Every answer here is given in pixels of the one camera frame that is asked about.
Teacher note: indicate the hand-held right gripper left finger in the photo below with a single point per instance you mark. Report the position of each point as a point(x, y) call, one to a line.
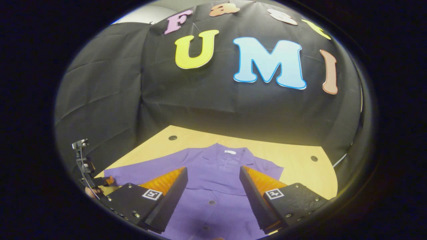
point(170, 200)

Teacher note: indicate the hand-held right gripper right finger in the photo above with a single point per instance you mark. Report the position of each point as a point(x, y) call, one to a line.
point(255, 200)

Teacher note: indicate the purple collared shirt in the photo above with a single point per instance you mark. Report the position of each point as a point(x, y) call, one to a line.
point(213, 173)

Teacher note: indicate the black backdrop cloth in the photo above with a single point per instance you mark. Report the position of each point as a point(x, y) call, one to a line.
point(200, 100)

